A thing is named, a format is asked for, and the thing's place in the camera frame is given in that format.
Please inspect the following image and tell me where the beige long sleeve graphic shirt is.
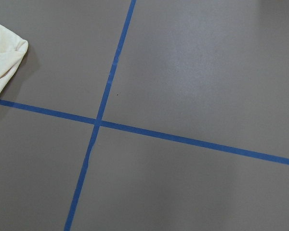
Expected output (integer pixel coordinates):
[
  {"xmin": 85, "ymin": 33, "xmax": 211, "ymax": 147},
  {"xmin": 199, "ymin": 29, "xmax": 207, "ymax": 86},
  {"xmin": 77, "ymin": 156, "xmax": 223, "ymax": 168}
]
[{"xmin": 0, "ymin": 25, "xmax": 28, "ymax": 93}]

